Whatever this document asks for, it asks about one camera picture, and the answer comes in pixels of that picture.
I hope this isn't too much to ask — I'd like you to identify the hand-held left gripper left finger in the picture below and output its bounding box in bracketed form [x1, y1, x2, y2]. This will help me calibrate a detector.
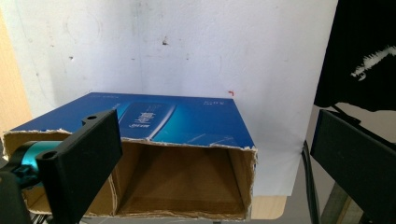
[35, 108, 123, 224]

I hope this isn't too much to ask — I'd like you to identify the blue cardboard box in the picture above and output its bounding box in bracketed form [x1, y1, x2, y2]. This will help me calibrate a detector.
[2, 91, 258, 220]

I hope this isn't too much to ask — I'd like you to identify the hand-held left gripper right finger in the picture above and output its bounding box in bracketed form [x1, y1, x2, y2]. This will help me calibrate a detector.
[310, 108, 396, 224]

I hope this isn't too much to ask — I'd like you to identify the black cable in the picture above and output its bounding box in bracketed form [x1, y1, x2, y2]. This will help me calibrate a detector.
[301, 140, 321, 224]

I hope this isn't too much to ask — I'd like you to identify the black cloth with white print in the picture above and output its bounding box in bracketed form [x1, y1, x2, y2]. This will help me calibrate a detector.
[313, 0, 396, 112]

